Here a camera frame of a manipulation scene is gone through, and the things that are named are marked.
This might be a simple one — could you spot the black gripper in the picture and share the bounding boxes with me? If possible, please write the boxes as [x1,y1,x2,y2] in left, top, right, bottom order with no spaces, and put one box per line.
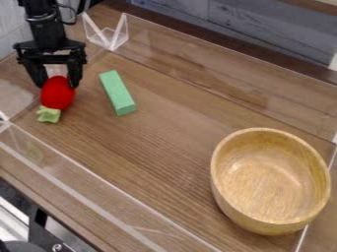
[13,38,87,89]

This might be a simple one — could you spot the red plush strawberry toy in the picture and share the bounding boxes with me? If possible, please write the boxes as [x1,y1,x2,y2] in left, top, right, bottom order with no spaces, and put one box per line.
[37,76,76,123]

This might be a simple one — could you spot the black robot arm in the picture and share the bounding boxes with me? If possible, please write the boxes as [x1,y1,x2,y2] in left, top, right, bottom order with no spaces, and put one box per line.
[13,0,87,89]

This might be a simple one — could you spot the green foam block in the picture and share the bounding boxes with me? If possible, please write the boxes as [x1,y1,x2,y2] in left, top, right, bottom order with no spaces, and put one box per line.
[99,70,136,116]

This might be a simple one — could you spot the wooden bowl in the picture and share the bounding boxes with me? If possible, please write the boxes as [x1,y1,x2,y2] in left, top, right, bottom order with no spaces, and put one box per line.
[210,127,331,236]

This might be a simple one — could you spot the clear acrylic tray wall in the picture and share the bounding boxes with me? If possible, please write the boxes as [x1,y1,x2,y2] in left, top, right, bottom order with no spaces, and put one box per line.
[0,6,337,252]

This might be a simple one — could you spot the black table leg bracket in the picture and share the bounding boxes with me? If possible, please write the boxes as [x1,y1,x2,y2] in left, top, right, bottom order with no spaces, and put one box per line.
[28,209,75,252]

